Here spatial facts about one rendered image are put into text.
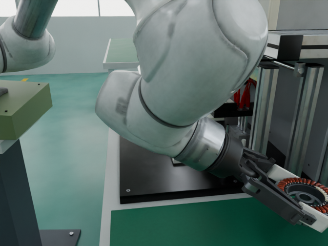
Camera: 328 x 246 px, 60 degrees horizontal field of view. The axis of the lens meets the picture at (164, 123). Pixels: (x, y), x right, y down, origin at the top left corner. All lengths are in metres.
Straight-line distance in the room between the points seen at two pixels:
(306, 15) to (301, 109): 0.21
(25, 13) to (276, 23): 0.75
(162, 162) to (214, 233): 0.26
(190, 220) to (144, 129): 0.29
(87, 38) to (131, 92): 5.11
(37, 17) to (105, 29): 4.45
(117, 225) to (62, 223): 1.23
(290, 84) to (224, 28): 0.59
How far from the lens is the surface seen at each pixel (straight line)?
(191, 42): 0.28
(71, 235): 1.73
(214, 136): 0.45
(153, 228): 0.61
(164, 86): 0.32
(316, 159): 0.78
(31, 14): 1.05
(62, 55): 5.62
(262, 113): 0.64
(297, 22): 0.74
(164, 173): 0.74
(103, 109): 0.43
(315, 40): 0.64
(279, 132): 0.90
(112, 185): 0.74
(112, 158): 0.86
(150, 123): 0.39
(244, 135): 0.85
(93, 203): 1.94
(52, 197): 2.06
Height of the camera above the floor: 1.17
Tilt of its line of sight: 22 degrees down
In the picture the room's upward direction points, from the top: straight up
